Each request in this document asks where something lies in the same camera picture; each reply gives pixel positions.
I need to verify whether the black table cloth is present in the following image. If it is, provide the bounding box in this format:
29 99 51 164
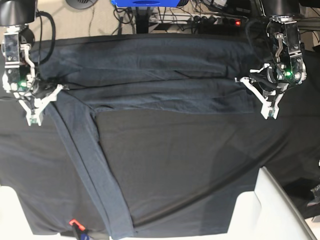
0 34 320 239

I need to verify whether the round grey floor fan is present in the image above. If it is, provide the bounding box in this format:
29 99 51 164
65 0 97 10

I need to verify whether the blue box on stand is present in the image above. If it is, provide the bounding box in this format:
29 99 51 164
111 0 189 8

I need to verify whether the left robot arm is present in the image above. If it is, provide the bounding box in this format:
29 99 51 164
238 0 307 119

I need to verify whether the white power strip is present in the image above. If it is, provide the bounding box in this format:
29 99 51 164
149 13 246 27

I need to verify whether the red blue clamp bottom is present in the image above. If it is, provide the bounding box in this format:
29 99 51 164
69 219 91 240

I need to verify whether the left white black gripper body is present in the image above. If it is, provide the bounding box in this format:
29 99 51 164
234 63 288 120

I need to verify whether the right white black gripper body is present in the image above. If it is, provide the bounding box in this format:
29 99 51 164
11 83 65 126

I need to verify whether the dark grey T-shirt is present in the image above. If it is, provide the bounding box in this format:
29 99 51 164
40 36 257 239

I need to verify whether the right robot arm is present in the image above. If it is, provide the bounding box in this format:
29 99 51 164
0 0 65 126

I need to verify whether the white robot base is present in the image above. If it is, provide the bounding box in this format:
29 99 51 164
0 186 62 240
227 167 317 240

